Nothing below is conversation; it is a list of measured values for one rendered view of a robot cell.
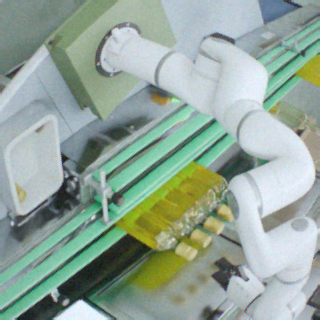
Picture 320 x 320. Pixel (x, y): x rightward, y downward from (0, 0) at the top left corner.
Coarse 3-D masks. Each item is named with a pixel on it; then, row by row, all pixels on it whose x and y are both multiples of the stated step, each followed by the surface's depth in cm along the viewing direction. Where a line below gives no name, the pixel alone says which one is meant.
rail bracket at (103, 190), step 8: (80, 176) 124; (88, 176) 125; (104, 176) 120; (96, 184) 123; (104, 184) 121; (104, 192) 121; (112, 192) 121; (104, 200) 124; (112, 200) 120; (120, 200) 120; (104, 208) 126; (104, 216) 128; (104, 224) 129
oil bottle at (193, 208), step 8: (168, 184) 143; (160, 192) 141; (168, 192) 141; (176, 192) 141; (168, 200) 139; (176, 200) 138; (184, 200) 139; (192, 200) 139; (184, 208) 136; (192, 208) 136; (200, 208) 137; (192, 216) 136; (192, 224) 137
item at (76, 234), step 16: (208, 144) 154; (192, 160) 149; (96, 208) 133; (128, 208) 134; (80, 224) 129; (96, 224) 129; (112, 224) 130; (48, 240) 123; (64, 240) 124; (80, 240) 124; (32, 256) 118; (48, 256) 119; (64, 256) 120; (16, 272) 113; (32, 272) 114; (48, 272) 115; (0, 288) 109; (16, 288) 109; (0, 304) 104
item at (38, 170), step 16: (32, 128) 110; (48, 128) 118; (16, 144) 117; (32, 144) 122; (48, 144) 122; (16, 160) 119; (32, 160) 125; (48, 160) 125; (16, 176) 122; (32, 176) 127; (48, 176) 128; (16, 192) 114; (32, 192) 124; (48, 192) 125; (16, 208) 116; (32, 208) 121
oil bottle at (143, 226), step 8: (136, 208) 136; (128, 216) 134; (136, 216) 134; (144, 216) 134; (152, 216) 134; (120, 224) 136; (128, 224) 134; (136, 224) 132; (144, 224) 132; (152, 224) 132; (160, 224) 132; (128, 232) 136; (136, 232) 133; (144, 232) 131; (152, 232) 130; (160, 232) 130; (168, 232) 130; (144, 240) 133; (152, 240) 130; (160, 240) 129; (168, 240) 129; (160, 248) 130; (168, 248) 131
